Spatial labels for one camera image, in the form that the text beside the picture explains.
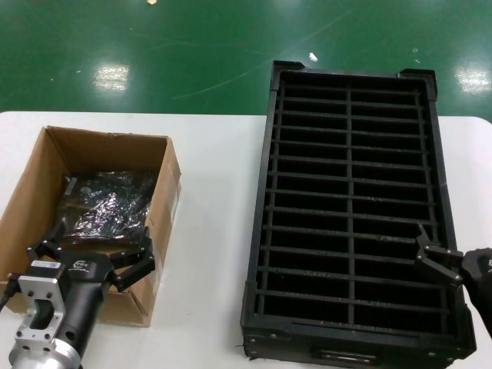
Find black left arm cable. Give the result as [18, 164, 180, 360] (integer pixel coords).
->
[0, 271, 22, 312]

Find brown cardboard box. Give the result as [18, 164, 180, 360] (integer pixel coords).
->
[0, 125, 184, 327]

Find black slotted plastic container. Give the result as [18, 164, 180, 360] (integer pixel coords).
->
[240, 59, 477, 364]

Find clear shiny antistatic bag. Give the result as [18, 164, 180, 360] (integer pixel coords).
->
[59, 171, 161, 247]

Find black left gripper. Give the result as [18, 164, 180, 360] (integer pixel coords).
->
[26, 221, 156, 357]

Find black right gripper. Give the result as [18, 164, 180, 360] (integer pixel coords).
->
[414, 224, 492, 341]

